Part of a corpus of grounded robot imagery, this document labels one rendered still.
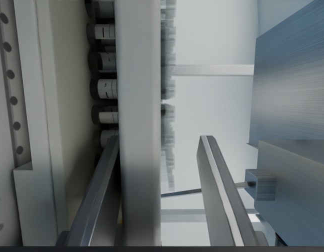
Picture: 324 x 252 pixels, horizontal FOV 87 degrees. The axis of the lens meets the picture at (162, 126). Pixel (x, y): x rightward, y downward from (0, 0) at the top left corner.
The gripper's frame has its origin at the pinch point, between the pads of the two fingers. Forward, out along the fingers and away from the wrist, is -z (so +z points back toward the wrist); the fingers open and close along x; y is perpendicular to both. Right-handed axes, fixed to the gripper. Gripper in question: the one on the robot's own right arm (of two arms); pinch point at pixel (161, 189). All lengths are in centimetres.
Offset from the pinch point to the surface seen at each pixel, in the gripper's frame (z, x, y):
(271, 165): -8.6, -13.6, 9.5
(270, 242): -95, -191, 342
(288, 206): -4.0, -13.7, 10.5
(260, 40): -58, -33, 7
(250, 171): -8.6, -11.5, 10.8
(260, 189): -6.3, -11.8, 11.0
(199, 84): -298, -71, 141
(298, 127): -27.3, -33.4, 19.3
